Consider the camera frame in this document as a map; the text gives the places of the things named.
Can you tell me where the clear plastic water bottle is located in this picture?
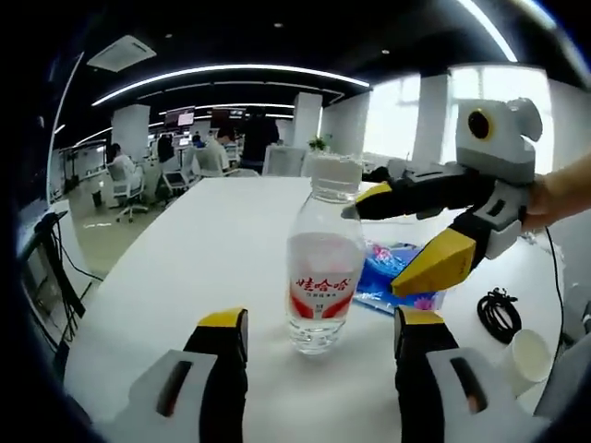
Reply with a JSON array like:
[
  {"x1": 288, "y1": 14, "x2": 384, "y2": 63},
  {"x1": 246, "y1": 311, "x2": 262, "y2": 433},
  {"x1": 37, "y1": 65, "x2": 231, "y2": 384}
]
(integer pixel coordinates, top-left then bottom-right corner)
[{"x1": 285, "y1": 154, "x2": 368, "y2": 356}]

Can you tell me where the white table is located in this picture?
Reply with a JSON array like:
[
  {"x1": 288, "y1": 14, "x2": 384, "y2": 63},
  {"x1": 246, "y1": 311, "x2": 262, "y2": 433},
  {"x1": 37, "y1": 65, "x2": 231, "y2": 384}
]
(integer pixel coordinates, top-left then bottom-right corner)
[{"x1": 64, "y1": 177, "x2": 573, "y2": 443}]

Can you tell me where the long ceiling light strip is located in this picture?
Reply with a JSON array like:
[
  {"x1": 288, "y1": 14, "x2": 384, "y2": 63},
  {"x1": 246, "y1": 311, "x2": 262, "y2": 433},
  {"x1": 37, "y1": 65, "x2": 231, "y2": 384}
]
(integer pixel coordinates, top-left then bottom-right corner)
[{"x1": 90, "y1": 64, "x2": 370, "y2": 107}]

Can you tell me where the short ceiling light strip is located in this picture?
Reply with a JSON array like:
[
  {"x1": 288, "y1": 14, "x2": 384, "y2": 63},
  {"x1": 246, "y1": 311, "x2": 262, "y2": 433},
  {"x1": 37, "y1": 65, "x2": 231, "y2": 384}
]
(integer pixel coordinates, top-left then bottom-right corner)
[{"x1": 461, "y1": 0, "x2": 519, "y2": 64}]

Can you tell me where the person's right hand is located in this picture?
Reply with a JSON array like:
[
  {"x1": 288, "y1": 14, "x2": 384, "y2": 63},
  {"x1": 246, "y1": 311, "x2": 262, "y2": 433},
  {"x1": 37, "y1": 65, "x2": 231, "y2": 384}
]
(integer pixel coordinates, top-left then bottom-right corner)
[{"x1": 522, "y1": 159, "x2": 591, "y2": 231}]

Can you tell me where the ceiling air vent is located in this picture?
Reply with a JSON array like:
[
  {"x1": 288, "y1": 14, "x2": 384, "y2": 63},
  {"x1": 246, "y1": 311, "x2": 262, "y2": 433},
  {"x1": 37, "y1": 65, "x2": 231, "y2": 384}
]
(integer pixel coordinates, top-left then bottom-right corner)
[{"x1": 87, "y1": 35, "x2": 157, "y2": 73}]

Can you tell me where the blue tissue pack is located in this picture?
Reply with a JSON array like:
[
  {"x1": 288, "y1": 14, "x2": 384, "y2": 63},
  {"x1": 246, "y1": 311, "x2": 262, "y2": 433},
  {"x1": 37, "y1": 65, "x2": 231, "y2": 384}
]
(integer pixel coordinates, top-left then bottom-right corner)
[{"x1": 353, "y1": 238, "x2": 448, "y2": 318}]

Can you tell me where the white office chair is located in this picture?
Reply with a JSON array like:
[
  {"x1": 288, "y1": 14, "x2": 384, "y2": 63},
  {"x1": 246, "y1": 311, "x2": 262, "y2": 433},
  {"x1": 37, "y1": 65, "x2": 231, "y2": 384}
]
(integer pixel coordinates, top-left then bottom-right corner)
[
  {"x1": 262, "y1": 145, "x2": 316, "y2": 177},
  {"x1": 108, "y1": 163, "x2": 150, "y2": 223},
  {"x1": 156, "y1": 169, "x2": 191, "y2": 200}
]

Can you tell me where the potted green plant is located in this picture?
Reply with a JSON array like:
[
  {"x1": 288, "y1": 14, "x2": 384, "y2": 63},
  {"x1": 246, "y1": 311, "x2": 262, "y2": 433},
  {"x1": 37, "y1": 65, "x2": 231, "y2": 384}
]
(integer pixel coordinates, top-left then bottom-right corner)
[{"x1": 308, "y1": 133, "x2": 334, "y2": 154}]

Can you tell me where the large bright window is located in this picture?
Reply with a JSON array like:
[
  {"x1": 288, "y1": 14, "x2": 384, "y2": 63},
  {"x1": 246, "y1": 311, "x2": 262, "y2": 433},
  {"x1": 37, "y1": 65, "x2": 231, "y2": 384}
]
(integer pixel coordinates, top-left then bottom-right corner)
[{"x1": 448, "y1": 64, "x2": 553, "y2": 121}]

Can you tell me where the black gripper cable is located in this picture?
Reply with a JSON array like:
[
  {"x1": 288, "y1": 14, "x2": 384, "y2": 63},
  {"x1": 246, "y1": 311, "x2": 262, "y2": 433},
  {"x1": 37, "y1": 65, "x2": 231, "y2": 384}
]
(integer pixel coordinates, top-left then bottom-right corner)
[{"x1": 543, "y1": 224, "x2": 568, "y2": 345}]

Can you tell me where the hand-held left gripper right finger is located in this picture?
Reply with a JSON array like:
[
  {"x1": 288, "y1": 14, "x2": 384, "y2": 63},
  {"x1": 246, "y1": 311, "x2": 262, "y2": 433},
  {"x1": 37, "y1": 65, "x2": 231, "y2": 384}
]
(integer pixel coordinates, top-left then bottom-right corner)
[{"x1": 392, "y1": 306, "x2": 541, "y2": 443}]

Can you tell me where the white paper cup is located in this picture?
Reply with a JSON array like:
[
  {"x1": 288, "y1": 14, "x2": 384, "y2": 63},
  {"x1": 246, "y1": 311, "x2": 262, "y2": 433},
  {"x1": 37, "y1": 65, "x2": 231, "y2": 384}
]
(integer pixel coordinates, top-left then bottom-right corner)
[{"x1": 501, "y1": 328, "x2": 553, "y2": 398}]

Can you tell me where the monitor on black tripod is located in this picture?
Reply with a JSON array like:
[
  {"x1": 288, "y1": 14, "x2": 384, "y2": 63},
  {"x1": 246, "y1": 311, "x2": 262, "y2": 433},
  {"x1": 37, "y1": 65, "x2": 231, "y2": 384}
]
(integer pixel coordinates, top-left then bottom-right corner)
[{"x1": 18, "y1": 210, "x2": 101, "y2": 353}]

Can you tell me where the narrow bright window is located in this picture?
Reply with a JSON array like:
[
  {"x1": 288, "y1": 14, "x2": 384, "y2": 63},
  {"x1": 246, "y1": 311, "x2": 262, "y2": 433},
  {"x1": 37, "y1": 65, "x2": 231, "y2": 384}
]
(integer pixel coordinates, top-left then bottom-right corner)
[{"x1": 364, "y1": 80, "x2": 427, "y2": 162}]

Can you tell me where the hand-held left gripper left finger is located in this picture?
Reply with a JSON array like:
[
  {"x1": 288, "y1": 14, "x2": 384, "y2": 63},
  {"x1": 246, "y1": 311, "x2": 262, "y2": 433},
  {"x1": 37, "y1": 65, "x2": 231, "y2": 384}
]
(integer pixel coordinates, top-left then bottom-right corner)
[{"x1": 113, "y1": 306, "x2": 250, "y2": 443}]

